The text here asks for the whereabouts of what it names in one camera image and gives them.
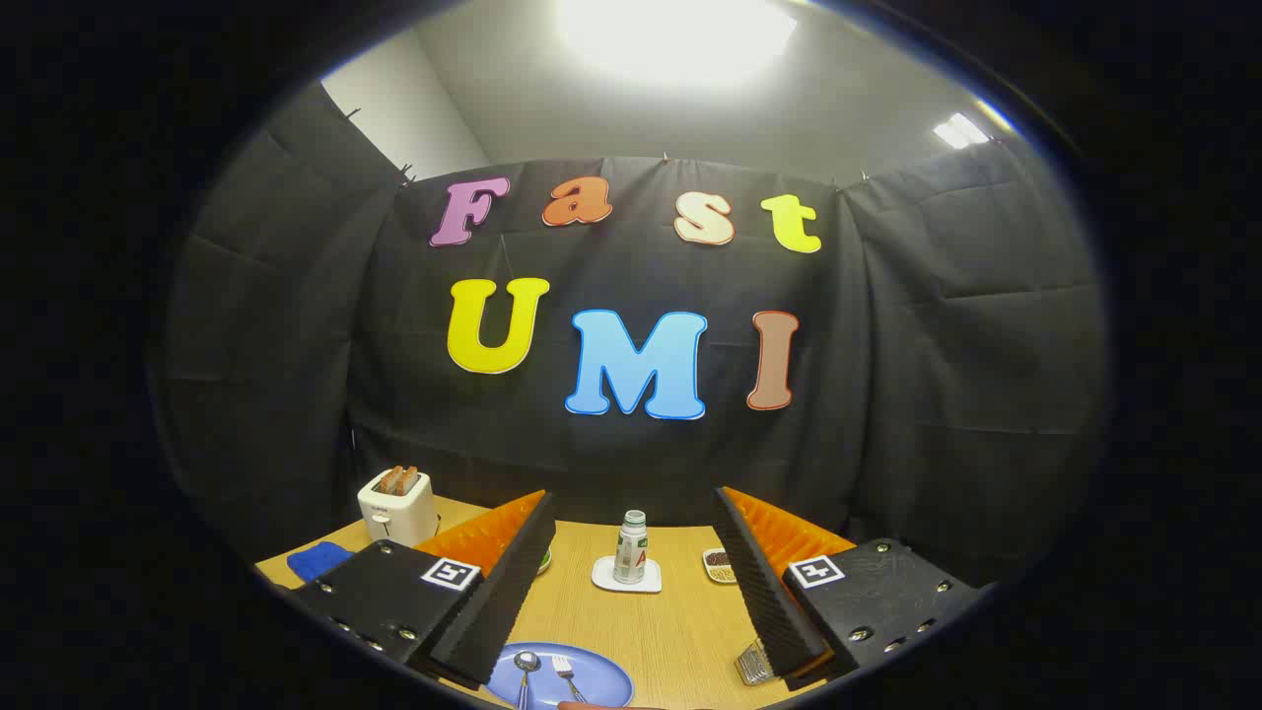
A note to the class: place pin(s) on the white square coaster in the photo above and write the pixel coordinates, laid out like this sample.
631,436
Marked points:
606,579

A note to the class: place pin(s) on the folded blue cloth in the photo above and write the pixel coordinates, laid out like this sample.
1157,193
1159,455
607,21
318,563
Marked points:
317,560

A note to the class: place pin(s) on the small ceiling light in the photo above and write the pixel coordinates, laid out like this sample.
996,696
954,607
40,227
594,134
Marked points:
961,129

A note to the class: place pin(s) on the large ceiling light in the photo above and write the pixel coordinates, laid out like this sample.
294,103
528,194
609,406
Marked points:
675,39

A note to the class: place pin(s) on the blue round plate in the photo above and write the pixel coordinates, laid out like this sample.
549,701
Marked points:
601,675

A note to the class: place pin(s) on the oval plate of food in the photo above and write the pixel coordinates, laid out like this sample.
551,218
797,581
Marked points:
544,562

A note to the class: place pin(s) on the white toaster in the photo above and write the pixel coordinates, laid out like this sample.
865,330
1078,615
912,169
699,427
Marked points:
394,515

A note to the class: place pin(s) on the white divided bean dish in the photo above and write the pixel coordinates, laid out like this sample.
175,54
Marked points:
720,565

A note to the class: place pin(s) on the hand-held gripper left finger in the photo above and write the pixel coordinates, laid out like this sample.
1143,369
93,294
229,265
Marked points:
503,602

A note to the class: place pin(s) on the brown toast slice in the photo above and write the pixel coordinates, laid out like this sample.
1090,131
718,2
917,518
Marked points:
391,480
407,480

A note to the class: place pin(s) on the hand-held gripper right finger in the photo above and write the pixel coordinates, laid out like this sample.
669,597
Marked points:
764,582

